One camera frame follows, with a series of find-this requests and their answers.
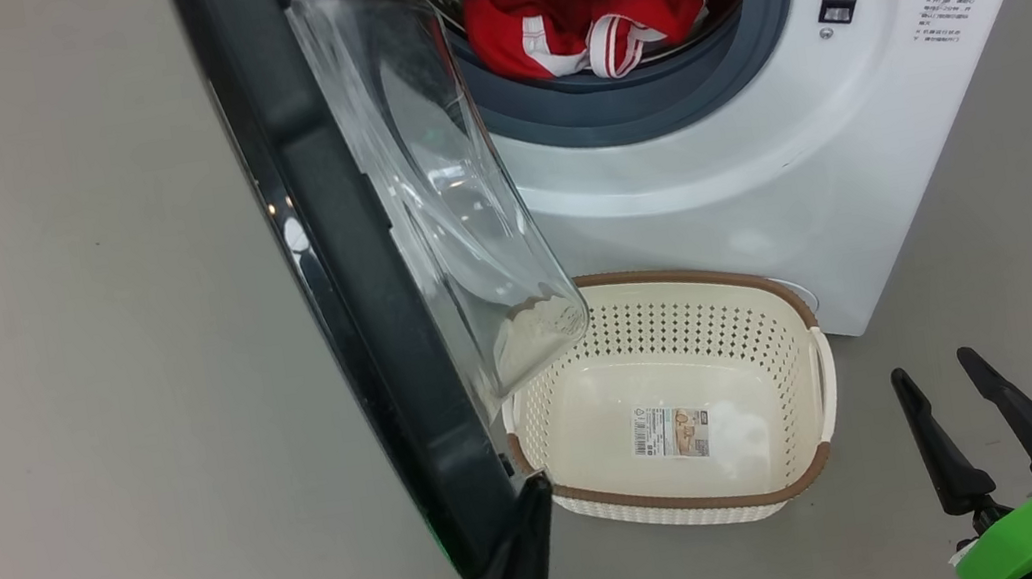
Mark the white front-load washing machine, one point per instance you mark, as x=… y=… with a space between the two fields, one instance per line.
x=765 y=194

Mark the round washing machine door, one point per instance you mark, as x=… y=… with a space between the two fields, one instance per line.
x=356 y=302

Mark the cream perforated laundry basket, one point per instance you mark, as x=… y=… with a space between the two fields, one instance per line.
x=783 y=323

